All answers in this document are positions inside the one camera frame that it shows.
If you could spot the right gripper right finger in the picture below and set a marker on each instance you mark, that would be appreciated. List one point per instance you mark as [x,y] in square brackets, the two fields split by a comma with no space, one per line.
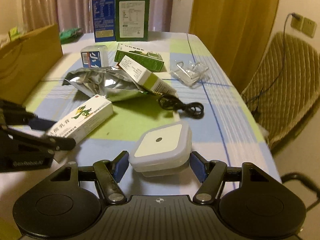
[211,175]

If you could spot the yellow curtain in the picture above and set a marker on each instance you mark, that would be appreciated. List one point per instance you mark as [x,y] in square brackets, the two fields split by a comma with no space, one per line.
[236,33]

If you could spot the pink curtain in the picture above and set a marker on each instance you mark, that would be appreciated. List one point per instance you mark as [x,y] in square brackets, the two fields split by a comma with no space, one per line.
[70,14]

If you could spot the clear blue toothpick box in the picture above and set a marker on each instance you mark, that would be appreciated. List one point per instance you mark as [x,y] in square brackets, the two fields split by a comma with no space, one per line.
[94,56]

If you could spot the silver foil pouch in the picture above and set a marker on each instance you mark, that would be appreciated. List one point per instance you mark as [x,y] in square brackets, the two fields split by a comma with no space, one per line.
[112,83]

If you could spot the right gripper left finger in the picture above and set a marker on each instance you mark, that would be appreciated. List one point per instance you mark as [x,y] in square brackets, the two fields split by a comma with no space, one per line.
[108,175]

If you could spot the brown cardboard box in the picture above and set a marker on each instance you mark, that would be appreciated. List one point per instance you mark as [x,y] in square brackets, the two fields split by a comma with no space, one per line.
[26,60]

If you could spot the wall power socket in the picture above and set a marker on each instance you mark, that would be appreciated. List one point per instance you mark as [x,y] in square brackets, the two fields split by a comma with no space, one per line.
[304,25]

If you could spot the tall blue carton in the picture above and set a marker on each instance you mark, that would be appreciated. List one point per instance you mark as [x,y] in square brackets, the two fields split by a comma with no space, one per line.
[104,20]

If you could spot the clear plastic bag metal hooks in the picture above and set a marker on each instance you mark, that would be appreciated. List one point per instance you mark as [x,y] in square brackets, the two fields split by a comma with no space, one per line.
[188,73]

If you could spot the white green medicine box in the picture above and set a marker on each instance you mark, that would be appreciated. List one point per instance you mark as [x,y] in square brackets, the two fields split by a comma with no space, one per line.
[144,77]

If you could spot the green plastic bag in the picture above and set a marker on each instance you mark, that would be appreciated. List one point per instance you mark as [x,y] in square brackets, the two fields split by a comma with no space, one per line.
[70,35]

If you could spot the checkered tablecloth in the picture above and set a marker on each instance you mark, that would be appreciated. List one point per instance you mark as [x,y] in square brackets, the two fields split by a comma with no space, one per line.
[227,132]

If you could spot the white ointment box green dragon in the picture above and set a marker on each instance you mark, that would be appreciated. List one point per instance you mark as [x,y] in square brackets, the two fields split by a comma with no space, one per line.
[83,120]

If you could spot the tall green carton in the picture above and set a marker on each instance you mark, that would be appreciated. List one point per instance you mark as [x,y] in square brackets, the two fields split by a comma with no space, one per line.
[132,20]

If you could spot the white square plastic container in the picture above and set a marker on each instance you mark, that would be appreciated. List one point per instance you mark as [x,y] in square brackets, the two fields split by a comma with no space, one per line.
[162,151]

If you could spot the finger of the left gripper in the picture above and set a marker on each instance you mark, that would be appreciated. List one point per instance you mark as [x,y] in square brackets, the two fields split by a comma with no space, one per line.
[16,141]
[15,115]

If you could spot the green throat spray box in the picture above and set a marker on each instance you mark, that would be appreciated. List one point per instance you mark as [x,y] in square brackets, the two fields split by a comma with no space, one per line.
[153,61]

